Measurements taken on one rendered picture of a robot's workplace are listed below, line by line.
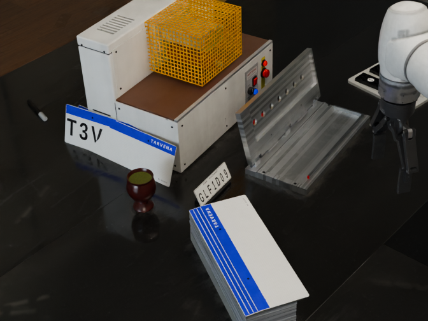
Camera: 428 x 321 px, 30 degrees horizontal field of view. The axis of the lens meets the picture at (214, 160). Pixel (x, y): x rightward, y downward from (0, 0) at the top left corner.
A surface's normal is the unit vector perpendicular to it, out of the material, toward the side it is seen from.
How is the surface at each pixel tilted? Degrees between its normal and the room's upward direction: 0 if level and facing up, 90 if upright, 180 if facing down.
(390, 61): 96
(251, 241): 0
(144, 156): 69
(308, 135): 0
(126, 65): 90
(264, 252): 0
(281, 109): 76
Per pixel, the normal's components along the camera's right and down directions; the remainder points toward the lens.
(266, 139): 0.80, 0.11
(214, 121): 0.84, 0.30
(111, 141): -0.58, 0.18
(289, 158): -0.04, -0.80
